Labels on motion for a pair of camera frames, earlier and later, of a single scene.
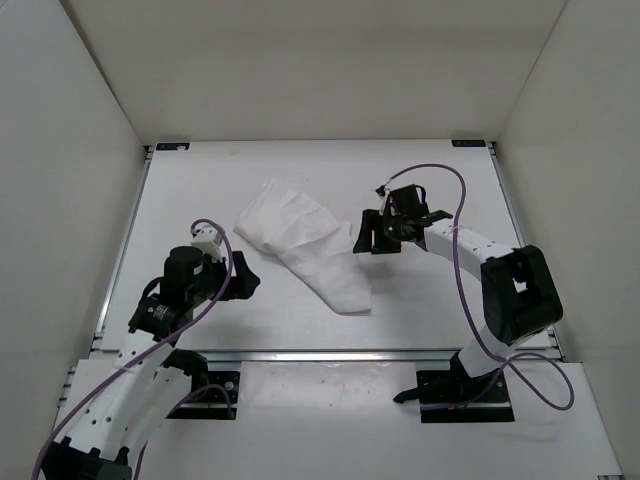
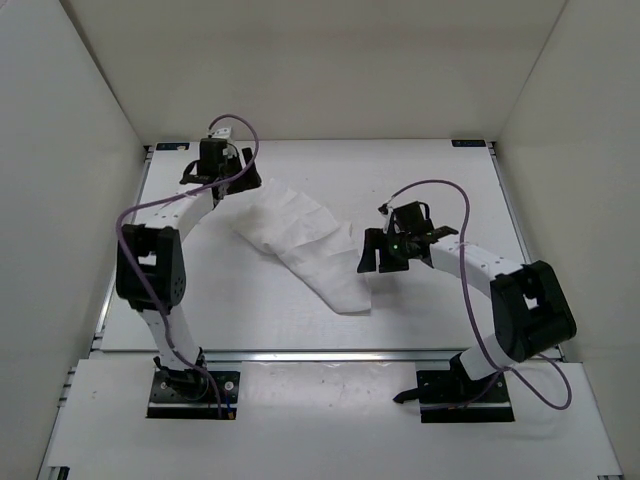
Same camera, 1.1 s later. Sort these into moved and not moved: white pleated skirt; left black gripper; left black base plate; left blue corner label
Moved: left black gripper
Not moved: left blue corner label; white pleated skirt; left black base plate
